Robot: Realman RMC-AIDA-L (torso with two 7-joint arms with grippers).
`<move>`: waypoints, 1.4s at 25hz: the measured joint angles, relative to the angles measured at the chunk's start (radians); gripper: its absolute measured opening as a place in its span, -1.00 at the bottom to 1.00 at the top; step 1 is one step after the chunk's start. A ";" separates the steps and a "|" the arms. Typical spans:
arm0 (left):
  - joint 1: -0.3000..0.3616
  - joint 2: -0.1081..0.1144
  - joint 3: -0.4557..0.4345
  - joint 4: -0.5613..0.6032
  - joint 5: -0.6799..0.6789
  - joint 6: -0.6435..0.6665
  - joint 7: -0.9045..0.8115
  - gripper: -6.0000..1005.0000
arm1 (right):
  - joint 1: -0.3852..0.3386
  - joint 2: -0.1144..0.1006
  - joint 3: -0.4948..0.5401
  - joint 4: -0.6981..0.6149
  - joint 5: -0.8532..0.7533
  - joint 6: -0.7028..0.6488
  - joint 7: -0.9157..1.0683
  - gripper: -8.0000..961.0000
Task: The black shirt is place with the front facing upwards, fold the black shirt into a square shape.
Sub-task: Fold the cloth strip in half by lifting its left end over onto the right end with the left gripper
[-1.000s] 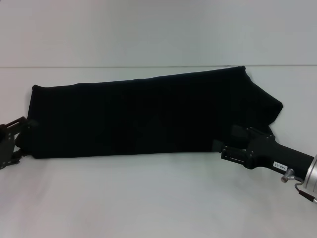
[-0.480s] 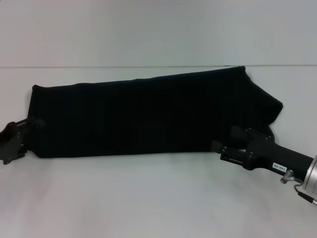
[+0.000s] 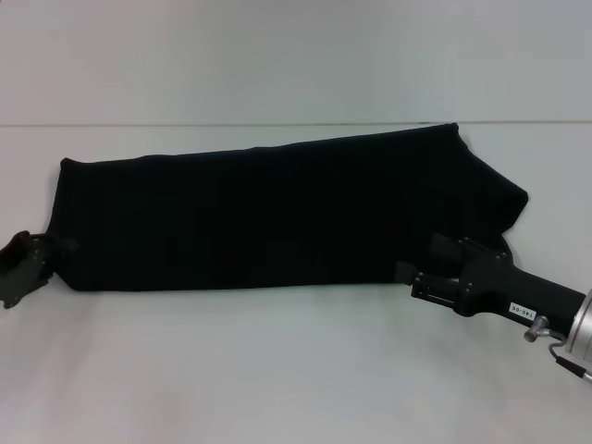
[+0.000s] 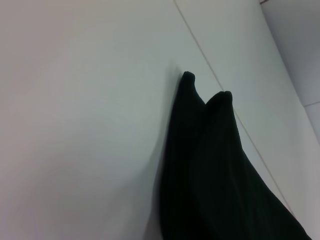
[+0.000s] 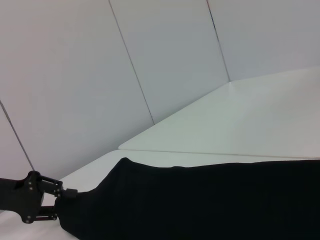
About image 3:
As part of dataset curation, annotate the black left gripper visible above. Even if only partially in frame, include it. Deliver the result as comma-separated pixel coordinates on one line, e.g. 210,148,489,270
0,229,80,310

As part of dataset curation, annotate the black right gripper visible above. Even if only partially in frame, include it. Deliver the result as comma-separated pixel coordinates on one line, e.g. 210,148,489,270
394,232,587,332

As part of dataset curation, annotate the black shirt with FREE print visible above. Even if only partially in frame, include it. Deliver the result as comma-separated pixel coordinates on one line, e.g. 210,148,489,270
45,121,531,293

